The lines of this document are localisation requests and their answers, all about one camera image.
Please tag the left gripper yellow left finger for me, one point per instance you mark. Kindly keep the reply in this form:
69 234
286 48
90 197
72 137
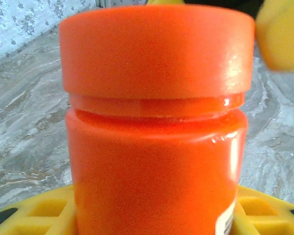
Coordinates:
27 203

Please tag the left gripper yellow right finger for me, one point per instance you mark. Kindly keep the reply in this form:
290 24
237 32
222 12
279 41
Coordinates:
284 227

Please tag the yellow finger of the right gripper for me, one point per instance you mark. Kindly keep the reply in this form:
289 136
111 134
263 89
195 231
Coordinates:
281 31
165 2

